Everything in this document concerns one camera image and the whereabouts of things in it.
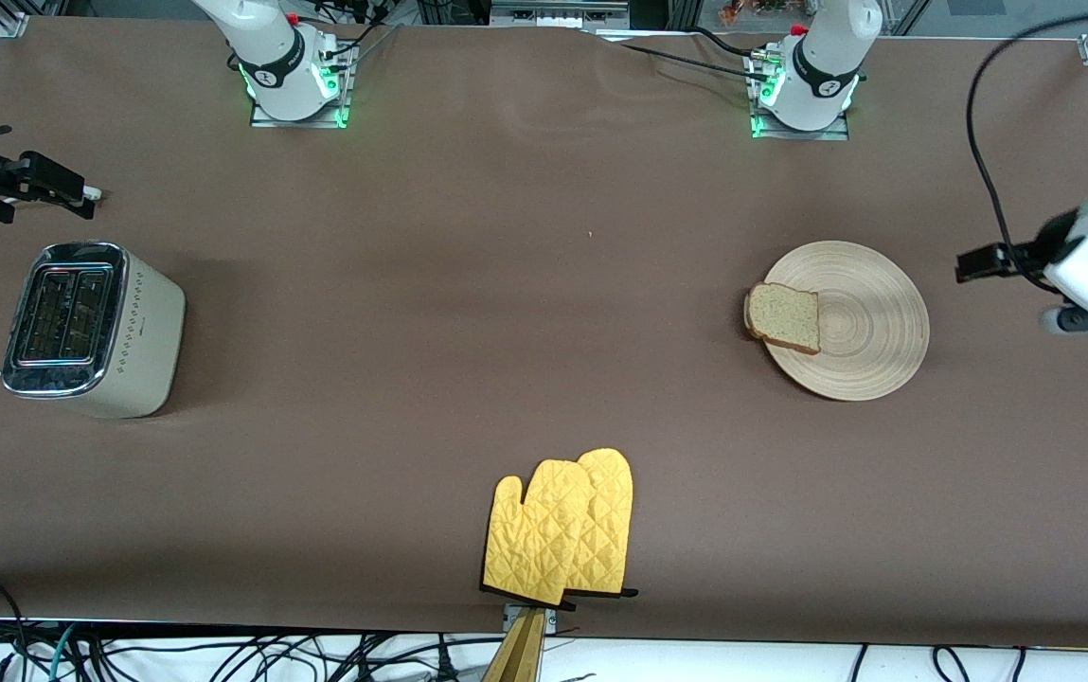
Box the grey electronics box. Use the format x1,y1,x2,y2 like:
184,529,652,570
490,0,632,29

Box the small metal bracket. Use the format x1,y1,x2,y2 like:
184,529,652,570
503,602,559,636

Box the wooden post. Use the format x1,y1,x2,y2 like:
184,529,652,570
482,608,544,682

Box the long black table cable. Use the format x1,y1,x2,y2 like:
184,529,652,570
617,42,776,75

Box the black cable at right base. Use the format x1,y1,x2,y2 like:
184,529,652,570
321,0,402,67

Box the yellow quilted oven mitt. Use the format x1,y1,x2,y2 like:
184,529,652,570
562,448,639,600
482,459,594,607

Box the slice of seeded bread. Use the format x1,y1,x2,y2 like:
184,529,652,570
743,282,822,356

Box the tangled black floor cables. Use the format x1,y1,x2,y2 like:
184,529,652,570
80,630,507,682

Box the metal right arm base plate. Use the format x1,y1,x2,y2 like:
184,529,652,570
250,43,352,129

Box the teal cable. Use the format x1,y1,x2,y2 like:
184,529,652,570
49,623,76,682

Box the curved black table cable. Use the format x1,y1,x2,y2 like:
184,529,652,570
686,26,762,60

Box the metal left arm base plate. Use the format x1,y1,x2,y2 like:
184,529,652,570
749,47,852,141

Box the white toaster power cable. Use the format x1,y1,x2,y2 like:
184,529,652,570
0,188,105,378

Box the cream and chrome toaster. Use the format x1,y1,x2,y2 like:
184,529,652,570
1,242,187,420

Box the orange background clutter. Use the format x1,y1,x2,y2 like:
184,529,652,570
717,0,791,27

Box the round wooden plate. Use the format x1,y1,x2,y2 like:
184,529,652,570
761,241,931,402

